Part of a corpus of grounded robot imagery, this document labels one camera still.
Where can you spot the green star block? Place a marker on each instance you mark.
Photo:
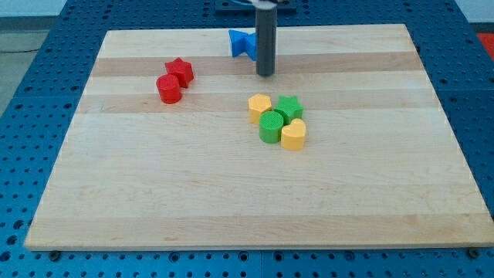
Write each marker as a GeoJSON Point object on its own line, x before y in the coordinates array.
{"type": "Point", "coordinates": [289, 108]}

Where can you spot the red star block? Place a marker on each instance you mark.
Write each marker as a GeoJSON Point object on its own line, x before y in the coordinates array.
{"type": "Point", "coordinates": [182, 70]}

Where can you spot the green cylinder block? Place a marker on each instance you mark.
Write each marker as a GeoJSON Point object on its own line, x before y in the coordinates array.
{"type": "Point", "coordinates": [270, 126]}

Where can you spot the yellow hexagon block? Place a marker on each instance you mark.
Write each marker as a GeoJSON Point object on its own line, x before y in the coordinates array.
{"type": "Point", "coordinates": [258, 105]}

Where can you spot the yellow heart block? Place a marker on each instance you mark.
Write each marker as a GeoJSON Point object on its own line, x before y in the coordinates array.
{"type": "Point", "coordinates": [293, 135]}

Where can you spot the red cylinder block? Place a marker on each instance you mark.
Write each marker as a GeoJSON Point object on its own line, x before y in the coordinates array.
{"type": "Point", "coordinates": [169, 89]}

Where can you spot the blue block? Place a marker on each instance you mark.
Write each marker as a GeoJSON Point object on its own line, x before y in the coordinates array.
{"type": "Point", "coordinates": [243, 42]}

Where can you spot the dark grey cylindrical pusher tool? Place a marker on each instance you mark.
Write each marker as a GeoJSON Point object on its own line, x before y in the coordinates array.
{"type": "Point", "coordinates": [265, 30]}

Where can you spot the wooden board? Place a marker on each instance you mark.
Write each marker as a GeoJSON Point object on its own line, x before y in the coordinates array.
{"type": "Point", "coordinates": [380, 169]}

